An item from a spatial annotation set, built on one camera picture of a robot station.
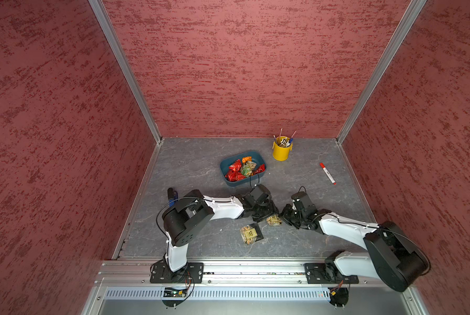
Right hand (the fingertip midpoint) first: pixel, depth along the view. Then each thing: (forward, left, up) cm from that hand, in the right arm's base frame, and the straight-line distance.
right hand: (277, 218), depth 89 cm
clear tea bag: (-1, +2, +1) cm, 2 cm away
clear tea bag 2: (-7, +14, +1) cm, 16 cm away
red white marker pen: (+24, -31, +1) cm, 39 cm away
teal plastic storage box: (+33, +7, +4) cm, 34 cm away
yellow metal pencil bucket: (+35, -5, +11) cm, 37 cm away
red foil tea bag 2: (+20, +22, +5) cm, 30 cm away
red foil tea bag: (+26, +20, +3) cm, 33 cm away
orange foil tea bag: (+33, +13, +4) cm, 36 cm away
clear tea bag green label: (+26, +13, +7) cm, 30 cm away
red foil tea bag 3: (+26, +6, +4) cm, 27 cm away
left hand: (0, +2, +3) cm, 4 cm away
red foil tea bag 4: (+19, +18, +8) cm, 27 cm away
